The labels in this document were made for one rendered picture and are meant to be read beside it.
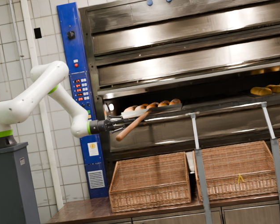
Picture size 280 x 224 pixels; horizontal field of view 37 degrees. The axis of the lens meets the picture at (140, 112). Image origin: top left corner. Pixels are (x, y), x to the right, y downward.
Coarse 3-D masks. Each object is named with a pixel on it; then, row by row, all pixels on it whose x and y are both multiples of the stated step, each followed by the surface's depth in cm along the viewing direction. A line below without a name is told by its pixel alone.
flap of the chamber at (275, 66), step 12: (216, 72) 305; (228, 72) 303; (240, 72) 305; (252, 72) 311; (264, 72) 317; (144, 84) 312; (156, 84) 311; (168, 84) 313; (180, 84) 319; (192, 84) 326; (108, 96) 328
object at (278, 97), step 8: (264, 96) 318; (272, 96) 315; (216, 104) 321; (224, 104) 320; (232, 104) 319; (240, 104) 318; (160, 112) 331; (168, 112) 326; (176, 112) 325; (184, 112) 324; (112, 120) 332
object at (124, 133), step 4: (144, 112) 317; (148, 112) 329; (140, 116) 284; (144, 116) 298; (136, 120) 259; (140, 120) 272; (132, 124) 238; (136, 124) 250; (128, 128) 220; (132, 128) 232; (120, 132) 204; (124, 132) 205; (128, 132) 216; (116, 136) 193; (120, 136) 193; (124, 136) 203; (120, 140) 194
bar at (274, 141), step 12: (216, 108) 285; (228, 108) 283; (240, 108) 282; (264, 108) 278; (144, 120) 291; (156, 120) 290; (192, 120) 284; (276, 144) 259; (276, 156) 259; (276, 168) 260; (204, 180) 266; (276, 180) 263; (204, 192) 267; (204, 204) 268
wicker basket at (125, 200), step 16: (128, 160) 329; (144, 160) 327; (160, 160) 325; (176, 160) 323; (112, 176) 308; (128, 176) 327; (144, 176) 325; (160, 176) 323; (176, 176) 321; (112, 192) 285; (128, 192) 284; (144, 192) 283; (160, 192) 281; (176, 192) 309; (112, 208) 286; (128, 208) 284; (144, 208) 283
